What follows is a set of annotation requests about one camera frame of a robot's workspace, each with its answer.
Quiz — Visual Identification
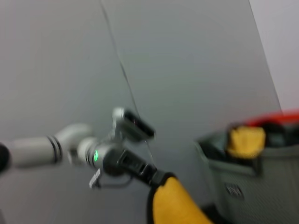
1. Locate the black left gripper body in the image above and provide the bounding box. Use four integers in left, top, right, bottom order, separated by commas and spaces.
102, 148, 151, 182

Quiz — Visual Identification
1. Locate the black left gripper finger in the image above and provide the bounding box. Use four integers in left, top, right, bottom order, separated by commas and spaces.
139, 164, 175, 188

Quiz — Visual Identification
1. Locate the yellow and grey towel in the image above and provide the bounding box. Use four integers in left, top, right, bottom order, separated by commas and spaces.
146, 172, 214, 224

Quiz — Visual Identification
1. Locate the yellow folded towel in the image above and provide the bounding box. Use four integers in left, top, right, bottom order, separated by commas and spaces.
226, 126, 266, 161

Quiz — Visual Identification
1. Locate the grey perforated storage box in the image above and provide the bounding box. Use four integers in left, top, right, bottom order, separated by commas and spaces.
195, 123, 299, 224

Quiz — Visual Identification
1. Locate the dark folded cloth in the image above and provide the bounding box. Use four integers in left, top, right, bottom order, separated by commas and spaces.
263, 122, 299, 147

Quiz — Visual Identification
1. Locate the red cloth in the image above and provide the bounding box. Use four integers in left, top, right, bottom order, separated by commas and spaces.
242, 111, 299, 128

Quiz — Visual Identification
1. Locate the left gripper cable silver plug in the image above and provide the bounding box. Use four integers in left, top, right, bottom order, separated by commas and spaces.
88, 168, 135, 189

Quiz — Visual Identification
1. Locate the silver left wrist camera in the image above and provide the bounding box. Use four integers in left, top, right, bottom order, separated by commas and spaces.
111, 106, 157, 143

